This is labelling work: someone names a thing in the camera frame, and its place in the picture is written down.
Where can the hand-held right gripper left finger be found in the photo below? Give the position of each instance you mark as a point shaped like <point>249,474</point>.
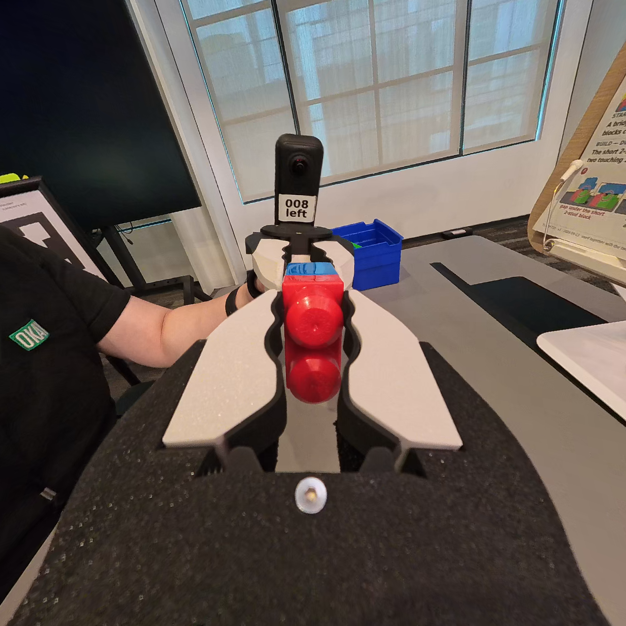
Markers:
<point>225,381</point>

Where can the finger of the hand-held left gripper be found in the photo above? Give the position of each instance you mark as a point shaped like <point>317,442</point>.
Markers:
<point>269,266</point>
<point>345,259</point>

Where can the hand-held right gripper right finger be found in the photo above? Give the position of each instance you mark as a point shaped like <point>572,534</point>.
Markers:
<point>401,381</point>

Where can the blue one-stud block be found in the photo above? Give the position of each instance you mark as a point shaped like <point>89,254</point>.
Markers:
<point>313,270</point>

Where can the blue plastic bin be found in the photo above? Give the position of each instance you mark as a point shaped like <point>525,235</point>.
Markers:
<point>379,264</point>

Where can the red one-stud block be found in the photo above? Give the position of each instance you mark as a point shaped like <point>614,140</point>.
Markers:
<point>313,323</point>

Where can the person's left forearm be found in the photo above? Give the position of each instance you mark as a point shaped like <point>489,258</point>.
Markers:
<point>166,327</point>

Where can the grey desk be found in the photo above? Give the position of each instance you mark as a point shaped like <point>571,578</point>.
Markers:
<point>489,391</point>

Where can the black desk plate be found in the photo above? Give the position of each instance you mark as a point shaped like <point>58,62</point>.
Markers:
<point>528,303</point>

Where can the person's left hand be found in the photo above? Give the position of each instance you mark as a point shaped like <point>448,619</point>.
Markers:
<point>248,301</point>

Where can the pile of coloured blocks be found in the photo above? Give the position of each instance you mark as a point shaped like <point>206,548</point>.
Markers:
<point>361,244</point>

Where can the black wristband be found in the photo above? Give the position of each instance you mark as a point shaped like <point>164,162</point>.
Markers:
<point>232,301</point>

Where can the large window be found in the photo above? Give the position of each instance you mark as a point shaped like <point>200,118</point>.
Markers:
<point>367,73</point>

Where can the black floor outlet box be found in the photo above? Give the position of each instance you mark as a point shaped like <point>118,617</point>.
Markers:
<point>457,233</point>

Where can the black monitor stand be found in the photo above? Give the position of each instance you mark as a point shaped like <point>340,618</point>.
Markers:
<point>122,264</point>

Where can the person in black shirt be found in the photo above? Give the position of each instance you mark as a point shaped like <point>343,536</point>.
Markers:
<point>49,391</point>

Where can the white board stand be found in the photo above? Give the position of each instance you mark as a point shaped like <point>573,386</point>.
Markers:
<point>587,357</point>

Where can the framed marker sign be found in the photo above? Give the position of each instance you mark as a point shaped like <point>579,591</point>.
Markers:
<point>54,230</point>

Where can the black monitor screen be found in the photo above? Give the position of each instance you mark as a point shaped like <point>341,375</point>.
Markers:
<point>88,98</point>

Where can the person's black trousers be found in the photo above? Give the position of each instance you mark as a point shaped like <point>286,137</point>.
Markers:
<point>19,528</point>

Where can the wooden display board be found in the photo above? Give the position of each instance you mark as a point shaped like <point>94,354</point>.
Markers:
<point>577,142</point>

